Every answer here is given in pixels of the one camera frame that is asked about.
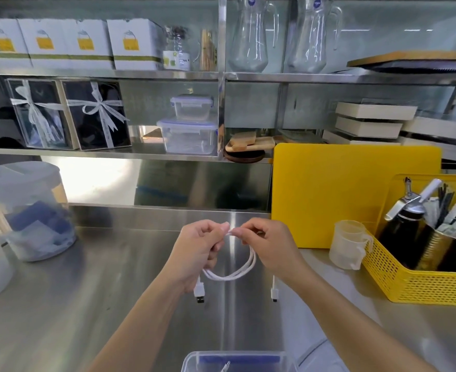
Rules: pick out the flat white box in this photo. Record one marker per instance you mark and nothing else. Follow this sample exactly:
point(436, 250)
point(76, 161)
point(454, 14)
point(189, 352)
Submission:
point(352, 139)
point(367, 127)
point(441, 129)
point(375, 111)

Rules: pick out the yellow cutting board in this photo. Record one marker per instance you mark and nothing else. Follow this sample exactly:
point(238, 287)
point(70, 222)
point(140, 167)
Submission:
point(328, 193)

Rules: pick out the person's right hand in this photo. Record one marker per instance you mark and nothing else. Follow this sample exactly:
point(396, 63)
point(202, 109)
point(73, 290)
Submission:
point(278, 251)

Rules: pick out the person's right forearm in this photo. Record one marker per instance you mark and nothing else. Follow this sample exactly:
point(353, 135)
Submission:
point(352, 333)

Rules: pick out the flat wooden board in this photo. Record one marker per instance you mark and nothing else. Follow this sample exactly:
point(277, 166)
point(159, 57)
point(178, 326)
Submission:
point(410, 58)

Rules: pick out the person's left hand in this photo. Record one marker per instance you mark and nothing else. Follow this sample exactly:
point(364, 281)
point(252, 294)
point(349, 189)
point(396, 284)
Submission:
point(187, 259)

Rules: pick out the clear rectangular plastic box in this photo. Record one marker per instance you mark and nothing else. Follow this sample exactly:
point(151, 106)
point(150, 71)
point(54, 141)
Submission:
point(239, 362)

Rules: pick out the black cream whipper siphon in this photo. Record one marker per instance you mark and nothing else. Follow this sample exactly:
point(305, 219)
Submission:
point(400, 232)

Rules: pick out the small wooden serving board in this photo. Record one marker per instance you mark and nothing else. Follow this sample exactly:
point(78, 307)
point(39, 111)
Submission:
point(251, 142)

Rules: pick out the person's left forearm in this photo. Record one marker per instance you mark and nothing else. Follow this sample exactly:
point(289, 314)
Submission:
point(142, 329)

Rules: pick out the dark gift box white ribbon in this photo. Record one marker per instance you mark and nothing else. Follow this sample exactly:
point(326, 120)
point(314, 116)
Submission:
point(96, 116)
point(42, 116)

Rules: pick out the yellow perforated plastic basket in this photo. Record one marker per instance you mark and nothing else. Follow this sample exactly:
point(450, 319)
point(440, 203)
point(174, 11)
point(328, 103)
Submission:
point(402, 282)

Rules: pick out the person's right thumb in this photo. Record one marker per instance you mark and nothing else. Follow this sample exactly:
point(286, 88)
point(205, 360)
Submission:
point(249, 239)

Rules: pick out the round clear lidded tub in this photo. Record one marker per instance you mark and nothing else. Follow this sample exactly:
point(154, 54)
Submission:
point(22, 182)

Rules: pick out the small clear clip-lid container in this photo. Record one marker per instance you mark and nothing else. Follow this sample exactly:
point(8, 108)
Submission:
point(192, 108)

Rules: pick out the glass jar with green label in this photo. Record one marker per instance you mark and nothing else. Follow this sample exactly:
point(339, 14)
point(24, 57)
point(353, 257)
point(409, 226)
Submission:
point(177, 54)

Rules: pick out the dark round wooden coaster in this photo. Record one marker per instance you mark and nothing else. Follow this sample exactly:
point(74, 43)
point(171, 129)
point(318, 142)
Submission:
point(245, 156)

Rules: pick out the amber glass bottle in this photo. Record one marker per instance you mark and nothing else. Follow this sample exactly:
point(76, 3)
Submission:
point(208, 50)

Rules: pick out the bundle of black straws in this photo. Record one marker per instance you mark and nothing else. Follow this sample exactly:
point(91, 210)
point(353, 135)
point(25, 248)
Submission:
point(444, 205)

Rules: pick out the black flat tray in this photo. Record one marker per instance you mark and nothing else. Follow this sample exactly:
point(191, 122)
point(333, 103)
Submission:
point(425, 67)

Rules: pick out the white box with yellow print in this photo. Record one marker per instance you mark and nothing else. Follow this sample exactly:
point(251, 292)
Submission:
point(44, 42)
point(88, 44)
point(133, 44)
point(3, 42)

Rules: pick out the person's left thumb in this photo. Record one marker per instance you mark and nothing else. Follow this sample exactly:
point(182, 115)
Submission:
point(218, 240)

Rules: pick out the large clear clip-lid container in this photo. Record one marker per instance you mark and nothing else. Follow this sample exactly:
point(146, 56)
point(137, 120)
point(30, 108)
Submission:
point(187, 137)

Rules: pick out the clear glass pitcher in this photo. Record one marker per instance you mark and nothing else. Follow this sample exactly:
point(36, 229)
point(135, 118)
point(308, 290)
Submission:
point(249, 38)
point(309, 38)

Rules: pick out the pile of blue sachets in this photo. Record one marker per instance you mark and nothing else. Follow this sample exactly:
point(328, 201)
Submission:
point(44, 224)

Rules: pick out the gold metal tin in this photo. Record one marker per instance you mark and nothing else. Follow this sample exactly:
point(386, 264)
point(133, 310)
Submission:
point(439, 247)

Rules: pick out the stainless steel shelf unit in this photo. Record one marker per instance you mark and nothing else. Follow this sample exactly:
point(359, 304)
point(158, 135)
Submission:
point(221, 54)

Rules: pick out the clear plastic measuring cup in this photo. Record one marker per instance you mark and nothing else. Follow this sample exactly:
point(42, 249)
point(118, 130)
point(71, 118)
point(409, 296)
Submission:
point(348, 246)

